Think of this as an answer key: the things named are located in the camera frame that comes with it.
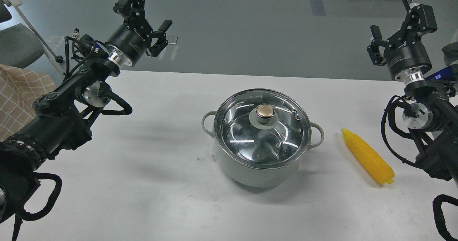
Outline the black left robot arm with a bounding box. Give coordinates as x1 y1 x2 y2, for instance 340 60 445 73
1 0 173 241

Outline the yellow toy corn cob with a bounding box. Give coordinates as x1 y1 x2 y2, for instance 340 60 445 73
341 128 395 184

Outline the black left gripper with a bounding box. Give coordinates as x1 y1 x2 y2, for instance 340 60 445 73
106 0 173 66

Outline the grey office chair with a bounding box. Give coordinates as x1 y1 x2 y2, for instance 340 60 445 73
0 0 64 76

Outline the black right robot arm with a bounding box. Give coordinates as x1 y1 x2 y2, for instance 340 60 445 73
367 0 458 181

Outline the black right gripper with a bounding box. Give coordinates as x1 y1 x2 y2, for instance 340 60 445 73
367 0 437 81

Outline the grey steel cooking pot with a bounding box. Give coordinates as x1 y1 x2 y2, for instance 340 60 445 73
201 88 325 188

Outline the glass pot lid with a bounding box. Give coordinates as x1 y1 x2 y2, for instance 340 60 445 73
213 88 311 169

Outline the beige checkered cloth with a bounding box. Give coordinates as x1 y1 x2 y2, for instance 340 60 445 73
0 64 56 141

